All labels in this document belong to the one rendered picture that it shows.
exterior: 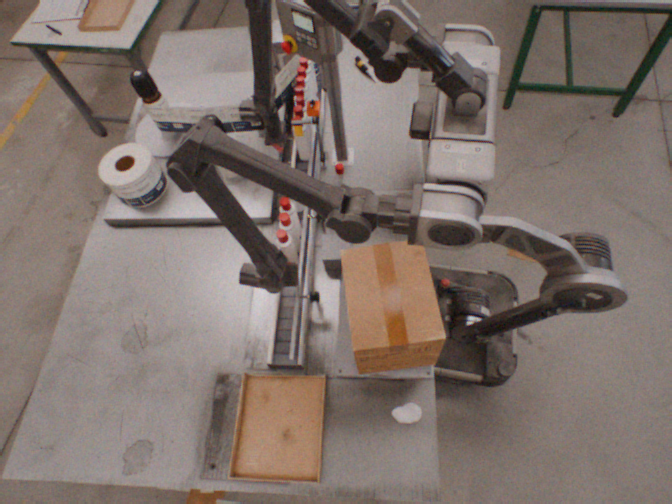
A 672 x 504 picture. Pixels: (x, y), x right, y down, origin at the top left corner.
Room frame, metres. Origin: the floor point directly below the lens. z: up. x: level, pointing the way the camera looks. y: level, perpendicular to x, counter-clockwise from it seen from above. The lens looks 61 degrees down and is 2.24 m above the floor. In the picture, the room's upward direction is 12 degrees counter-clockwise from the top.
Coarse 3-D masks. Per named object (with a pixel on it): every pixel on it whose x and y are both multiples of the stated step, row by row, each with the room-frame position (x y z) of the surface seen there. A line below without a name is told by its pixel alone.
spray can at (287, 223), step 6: (282, 216) 0.80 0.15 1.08; (288, 216) 0.80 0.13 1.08; (282, 222) 0.79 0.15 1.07; (288, 222) 0.79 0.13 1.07; (282, 228) 0.78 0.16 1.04; (288, 228) 0.78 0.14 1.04; (294, 228) 0.79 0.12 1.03; (288, 234) 0.77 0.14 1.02; (294, 234) 0.78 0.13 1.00; (294, 240) 0.78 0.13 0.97; (300, 240) 0.79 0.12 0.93; (300, 246) 0.78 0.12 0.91
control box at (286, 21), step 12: (276, 0) 1.30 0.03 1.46; (288, 0) 1.27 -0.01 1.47; (300, 0) 1.26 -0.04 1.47; (288, 12) 1.27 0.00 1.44; (312, 12) 1.20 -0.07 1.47; (288, 24) 1.28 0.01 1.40; (288, 36) 1.29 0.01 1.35; (312, 36) 1.21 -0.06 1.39; (336, 36) 1.24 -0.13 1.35; (300, 48) 1.25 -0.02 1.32; (312, 48) 1.21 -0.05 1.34; (336, 48) 1.23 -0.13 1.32; (312, 60) 1.22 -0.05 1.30
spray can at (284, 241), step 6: (276, 234) 0.74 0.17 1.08; (282, 234) 0.74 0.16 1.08; (276, 240) 0.75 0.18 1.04; (282, 240) 0.72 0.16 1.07; (288, 240) 0.73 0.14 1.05; (282, 246) 0.72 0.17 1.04; (288, 246) 0.72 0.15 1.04; (294, 246) 0.74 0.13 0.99; (288, 252) 0.72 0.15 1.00; (294, 252) 0.73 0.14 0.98; (288, 258) 0.72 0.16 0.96; (294, 258) 0.72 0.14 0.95
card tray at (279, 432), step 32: (256, 384) 0.36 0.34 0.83; (288, 384) 0.34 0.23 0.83; (320, 384) 0.32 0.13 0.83; (256, 416) 0.27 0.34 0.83; (288, 416) 0.25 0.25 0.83; (320, 416) 0.23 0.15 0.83; (256, 448) 0.18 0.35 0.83; (288, 448) 0.16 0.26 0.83; (320, 448) 0.14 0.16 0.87; (288, 480) 0.07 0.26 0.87
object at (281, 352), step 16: (320, 80) 1.62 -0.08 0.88; (320, 96) 1.52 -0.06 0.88; (304, 256) 0.76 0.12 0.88; (304, 272) 0.70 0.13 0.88; (288, 288) 0.65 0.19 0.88; (304, 288) 0.65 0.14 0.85; (288, 304) 0.59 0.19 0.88; (288, 320) 0.53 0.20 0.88; (288, 336) 0.48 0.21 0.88; (288, 352) 0.43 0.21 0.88
